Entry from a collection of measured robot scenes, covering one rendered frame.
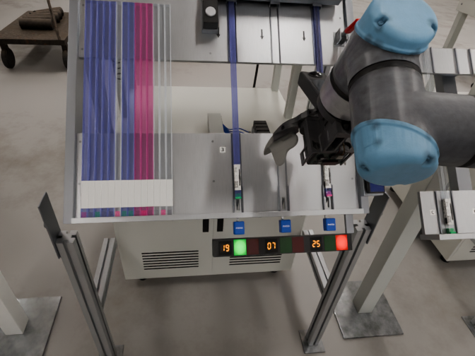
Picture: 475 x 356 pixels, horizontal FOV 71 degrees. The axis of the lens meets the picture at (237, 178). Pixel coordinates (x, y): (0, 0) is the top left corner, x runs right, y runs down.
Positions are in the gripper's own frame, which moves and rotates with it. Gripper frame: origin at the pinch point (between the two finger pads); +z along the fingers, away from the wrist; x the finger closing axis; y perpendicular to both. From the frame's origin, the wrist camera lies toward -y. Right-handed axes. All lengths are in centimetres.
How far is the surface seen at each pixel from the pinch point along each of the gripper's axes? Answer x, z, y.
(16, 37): -168, 185, -202
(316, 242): 7.9, 19.9, 14.7
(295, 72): 18, 40, -53
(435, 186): 48, 25, -1
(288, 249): 1.0, 20.2, 16.1
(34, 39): -153, 184, -200
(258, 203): -6.1, 16.5, 5.6
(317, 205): 8.3, 16.7, 6.5
